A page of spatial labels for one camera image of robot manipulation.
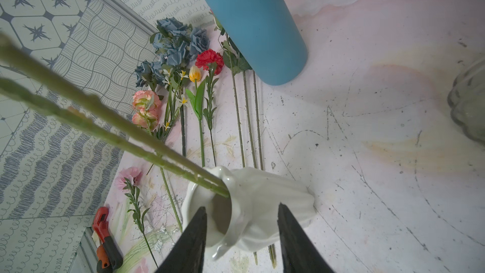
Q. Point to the red pipe wrench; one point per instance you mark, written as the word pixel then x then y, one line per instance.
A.
pixel 108 254

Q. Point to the pink carnation stem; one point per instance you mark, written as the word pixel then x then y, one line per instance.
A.
pixel 127 183

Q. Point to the white ribbed vase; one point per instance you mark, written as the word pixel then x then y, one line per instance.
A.
pixel 247 219

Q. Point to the clear glass vase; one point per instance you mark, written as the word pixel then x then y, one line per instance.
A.
pixel 466 100

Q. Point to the pink rose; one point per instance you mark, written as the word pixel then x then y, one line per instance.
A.
pixel 15 57

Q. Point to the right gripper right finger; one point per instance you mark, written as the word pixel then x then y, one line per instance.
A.
pixel 298 252

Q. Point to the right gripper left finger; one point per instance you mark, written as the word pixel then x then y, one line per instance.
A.
pixel 188 253

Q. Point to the blue cylindrical vase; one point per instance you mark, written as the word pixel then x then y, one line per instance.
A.
pixel 266 34

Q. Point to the bunch of artificial flowers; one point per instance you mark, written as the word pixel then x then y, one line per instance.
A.
pixel 185 74

